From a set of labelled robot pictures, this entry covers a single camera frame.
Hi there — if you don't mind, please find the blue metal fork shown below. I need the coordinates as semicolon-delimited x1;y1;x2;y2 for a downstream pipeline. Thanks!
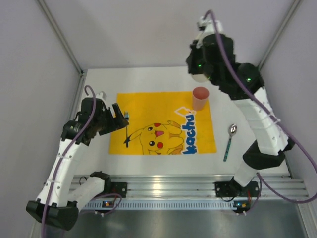
124;112;129;148

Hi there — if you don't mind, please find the pink plastic cup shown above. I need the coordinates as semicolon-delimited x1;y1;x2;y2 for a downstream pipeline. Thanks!
192;87;210;111

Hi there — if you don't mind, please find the yellow Pikachu placemat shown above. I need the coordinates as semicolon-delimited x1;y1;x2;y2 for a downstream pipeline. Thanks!
109;92;216;155

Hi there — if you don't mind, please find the spoon with teal handle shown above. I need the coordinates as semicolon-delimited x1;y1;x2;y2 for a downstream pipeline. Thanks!
223;124;237;162

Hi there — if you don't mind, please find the cream round plate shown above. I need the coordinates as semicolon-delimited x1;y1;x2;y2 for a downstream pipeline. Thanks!
191;74;208;83

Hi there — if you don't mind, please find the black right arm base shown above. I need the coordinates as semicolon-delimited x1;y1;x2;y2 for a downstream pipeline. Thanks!
214;180;260;198

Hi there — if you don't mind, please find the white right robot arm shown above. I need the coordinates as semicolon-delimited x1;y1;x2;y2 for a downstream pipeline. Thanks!
186;19;294;189

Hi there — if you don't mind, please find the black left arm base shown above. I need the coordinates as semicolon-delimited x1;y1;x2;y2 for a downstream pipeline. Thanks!
99;182;128;198

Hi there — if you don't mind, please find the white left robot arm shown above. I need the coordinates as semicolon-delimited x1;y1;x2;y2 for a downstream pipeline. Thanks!
26;97;129;231

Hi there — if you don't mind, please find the aluminium mounting rail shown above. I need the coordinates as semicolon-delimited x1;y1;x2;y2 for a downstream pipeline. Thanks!
69;174;308;199

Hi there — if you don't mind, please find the perforated metal cable tray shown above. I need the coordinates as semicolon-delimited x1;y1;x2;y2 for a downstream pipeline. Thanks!
83;199;250;210

